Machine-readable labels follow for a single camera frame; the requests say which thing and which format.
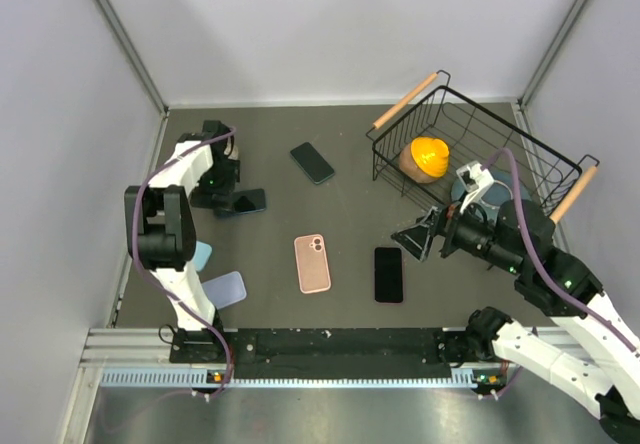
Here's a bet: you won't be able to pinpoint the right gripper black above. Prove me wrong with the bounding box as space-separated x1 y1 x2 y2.
389 187 523 274

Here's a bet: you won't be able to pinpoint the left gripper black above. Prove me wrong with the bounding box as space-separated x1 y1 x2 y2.
189 159 239 213

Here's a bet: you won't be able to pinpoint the pink phone case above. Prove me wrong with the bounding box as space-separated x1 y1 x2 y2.
294 234 331 294

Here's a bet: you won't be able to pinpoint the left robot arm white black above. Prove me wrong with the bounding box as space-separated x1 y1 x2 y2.
124 120 240 365

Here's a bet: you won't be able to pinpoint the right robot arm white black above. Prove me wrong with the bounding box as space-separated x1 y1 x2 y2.
391 199 639 443

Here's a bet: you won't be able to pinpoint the light blue phone case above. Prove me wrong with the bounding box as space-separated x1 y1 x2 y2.
193 241 213 272

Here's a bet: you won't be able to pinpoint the lavender phone case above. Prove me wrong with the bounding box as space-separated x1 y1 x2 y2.
202 271 247 309

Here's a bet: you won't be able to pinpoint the purple edged black smartphone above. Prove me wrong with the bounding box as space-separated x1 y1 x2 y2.
374 247 404 304

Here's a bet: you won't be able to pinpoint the speckled beige plate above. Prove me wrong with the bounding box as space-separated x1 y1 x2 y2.
223 137 240 161

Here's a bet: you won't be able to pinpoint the orange yellow cupcake toy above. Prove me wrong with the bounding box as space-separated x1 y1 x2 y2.
399 137 450 184

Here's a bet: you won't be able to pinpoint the blue ceramic bowl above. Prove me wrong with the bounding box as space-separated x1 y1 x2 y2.
450 170 532 211

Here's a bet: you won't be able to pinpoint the green smartphone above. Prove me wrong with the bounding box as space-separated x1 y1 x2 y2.
290 142 335 185

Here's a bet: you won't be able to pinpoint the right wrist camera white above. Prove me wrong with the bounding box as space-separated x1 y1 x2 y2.
456 161 494 214

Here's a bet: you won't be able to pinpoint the black wire basket wooden handles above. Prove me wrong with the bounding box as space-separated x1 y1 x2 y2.
366 70 598 214

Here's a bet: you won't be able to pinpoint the white slotted cable duct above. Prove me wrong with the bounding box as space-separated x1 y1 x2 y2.
100 368 502 390

